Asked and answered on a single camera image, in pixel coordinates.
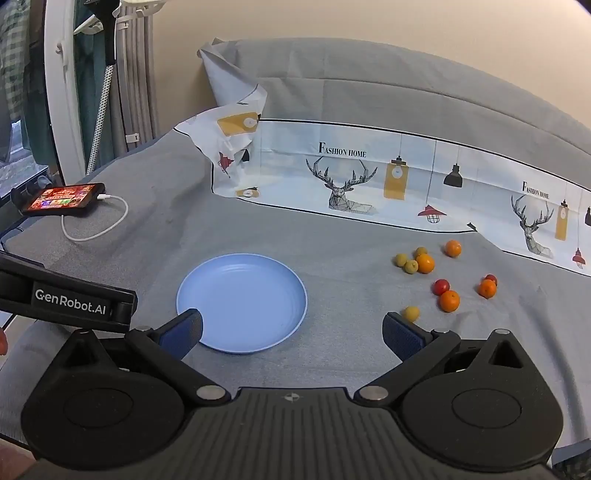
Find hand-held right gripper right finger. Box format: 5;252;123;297
353;311;527;408

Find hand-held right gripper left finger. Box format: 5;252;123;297
55;308;232;408

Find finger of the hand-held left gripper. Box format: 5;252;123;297
111;289;138;333

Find blue plate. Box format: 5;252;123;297
176;253;308;355

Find black smartphone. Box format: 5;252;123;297
23;183;106;217

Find black phone holder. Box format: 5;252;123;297
10;178;51;215

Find white printed cloth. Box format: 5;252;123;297
174;39;591;278

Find dotted fabric pole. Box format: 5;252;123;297
85;65;116;175

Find grey curtain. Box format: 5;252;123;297
115;9;160;153

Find green garment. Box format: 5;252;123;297
71;0;109;153

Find plaid shirt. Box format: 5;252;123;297
0;0;33;112

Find white plastic hanger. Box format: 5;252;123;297
113;0;167;33

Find white charging cable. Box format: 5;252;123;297
61;193;129;243

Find white rack frame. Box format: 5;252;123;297
44;0;88;178

